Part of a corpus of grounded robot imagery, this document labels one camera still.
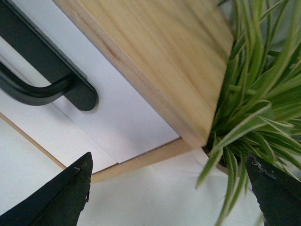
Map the white drawer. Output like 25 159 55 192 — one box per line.
0 92 116 172
0 0 181 164

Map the right green spider plant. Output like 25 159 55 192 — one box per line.
196 0 301 226

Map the black drawer handle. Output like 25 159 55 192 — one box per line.
0 0 99 112

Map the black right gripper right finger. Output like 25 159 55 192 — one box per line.
246 153 301 226

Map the wooden drawer cabinet frame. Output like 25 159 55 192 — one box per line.
0 0 233 182

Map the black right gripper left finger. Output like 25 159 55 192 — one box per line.
0 152 92 226

